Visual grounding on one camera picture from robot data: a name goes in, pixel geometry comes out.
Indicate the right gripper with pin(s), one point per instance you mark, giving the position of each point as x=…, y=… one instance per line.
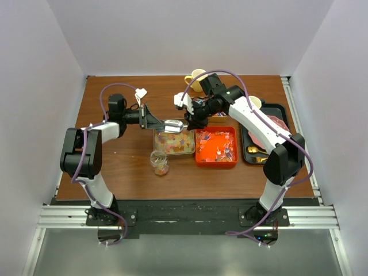
x=194, y=122

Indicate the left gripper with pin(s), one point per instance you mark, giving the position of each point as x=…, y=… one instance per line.
x=148, y=121

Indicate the metal scoop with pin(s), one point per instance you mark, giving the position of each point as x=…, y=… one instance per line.
x=174, y=126

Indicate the clear plastic jar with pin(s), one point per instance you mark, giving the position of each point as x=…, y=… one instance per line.
x=158, y=160

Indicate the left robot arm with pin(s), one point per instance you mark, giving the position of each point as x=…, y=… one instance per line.
x=81, y=156

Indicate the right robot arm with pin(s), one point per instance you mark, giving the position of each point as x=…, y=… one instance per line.
x=286, y=152

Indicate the orange tray of candies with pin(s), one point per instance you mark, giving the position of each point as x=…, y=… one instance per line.
x=216, y=147

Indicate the gold tin of lollipops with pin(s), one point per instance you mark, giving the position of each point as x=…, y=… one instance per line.
x=220, y=117

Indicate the yellow mug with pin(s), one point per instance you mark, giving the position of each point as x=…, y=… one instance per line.
x=195, y=84

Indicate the silver tin of gummies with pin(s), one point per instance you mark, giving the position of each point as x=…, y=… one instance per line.
x=175, y=143

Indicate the dark green cup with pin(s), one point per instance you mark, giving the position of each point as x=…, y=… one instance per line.
x=256, y=101

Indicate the gold spoon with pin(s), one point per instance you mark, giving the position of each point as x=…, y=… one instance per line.
x=255, y=150

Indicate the gold fork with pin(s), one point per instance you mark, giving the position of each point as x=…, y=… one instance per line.
x=257, y=160

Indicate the black serving tray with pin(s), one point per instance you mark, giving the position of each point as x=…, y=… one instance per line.
x=273, y=109

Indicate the pink dotted plate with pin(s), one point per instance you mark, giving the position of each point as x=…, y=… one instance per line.
x=277, y=121

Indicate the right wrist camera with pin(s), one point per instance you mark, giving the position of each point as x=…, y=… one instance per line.
x=183, y=101

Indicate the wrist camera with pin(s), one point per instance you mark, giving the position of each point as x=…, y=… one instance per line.
x=183, y=101
x=140, y=94

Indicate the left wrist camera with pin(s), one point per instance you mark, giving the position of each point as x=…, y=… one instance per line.
x=140, y=94

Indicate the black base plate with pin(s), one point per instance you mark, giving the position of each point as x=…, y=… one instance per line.
x=184, y=217

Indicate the aluminium rail frame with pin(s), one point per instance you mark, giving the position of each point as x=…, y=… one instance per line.
x=65, y=245

